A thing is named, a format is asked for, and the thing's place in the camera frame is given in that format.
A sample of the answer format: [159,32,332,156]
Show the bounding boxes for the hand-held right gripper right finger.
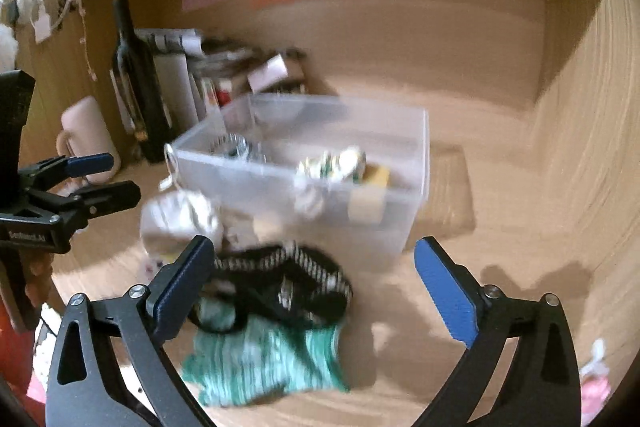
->
[414,236,584,427]

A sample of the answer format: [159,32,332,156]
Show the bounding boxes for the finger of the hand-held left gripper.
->
[19,152,115,188]
[30,180,142,235]

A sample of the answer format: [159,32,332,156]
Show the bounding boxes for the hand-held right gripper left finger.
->
[45,234,216,427]

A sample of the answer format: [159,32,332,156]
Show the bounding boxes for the grey white cloth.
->
[139,190,224,259]

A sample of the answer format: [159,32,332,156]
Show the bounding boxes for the black white striped cloth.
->
[189,242,354,334]

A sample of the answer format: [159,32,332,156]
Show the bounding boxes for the green striped cloth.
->
[180,299,352,409]

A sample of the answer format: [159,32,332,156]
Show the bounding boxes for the clear plastic storage box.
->
[167,93,431,261]

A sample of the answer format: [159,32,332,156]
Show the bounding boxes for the pink white soft toy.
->
[579,339,614,424]

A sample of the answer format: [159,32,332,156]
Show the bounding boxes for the person's left hand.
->
[22,252,57,314]

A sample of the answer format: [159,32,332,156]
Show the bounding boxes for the pink mug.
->
[55,95,122,186]

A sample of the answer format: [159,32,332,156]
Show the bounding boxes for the dark wine bottle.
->
[110,0,174,164]

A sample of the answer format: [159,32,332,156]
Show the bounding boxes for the beige block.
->
[348,187,386,224]

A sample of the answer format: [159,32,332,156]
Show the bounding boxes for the red cloth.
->
[0,294,47,410]

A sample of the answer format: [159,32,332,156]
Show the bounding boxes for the yellow sponge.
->
[362,164,391,188]

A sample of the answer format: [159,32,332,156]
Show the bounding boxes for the shiny metal item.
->
[219,133,272,164]

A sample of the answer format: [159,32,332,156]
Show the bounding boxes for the row of books and papers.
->
[134,27,307,124]

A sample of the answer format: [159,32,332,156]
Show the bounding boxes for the white green patterned cloth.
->
[294,145,369,219]

